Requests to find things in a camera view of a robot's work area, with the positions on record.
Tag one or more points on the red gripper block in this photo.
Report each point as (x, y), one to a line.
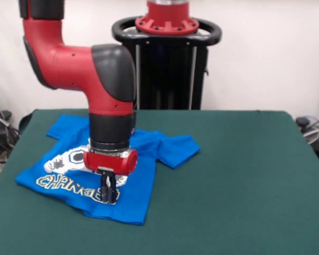
(111, 162)

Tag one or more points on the blue printed t-shirt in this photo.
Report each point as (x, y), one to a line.
(175, 148)

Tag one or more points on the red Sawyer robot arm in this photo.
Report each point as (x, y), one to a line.
(77, 71)

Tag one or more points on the dark green table cloth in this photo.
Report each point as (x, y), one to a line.
(228, 199)

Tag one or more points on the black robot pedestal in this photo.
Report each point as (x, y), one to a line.
(172, 74)

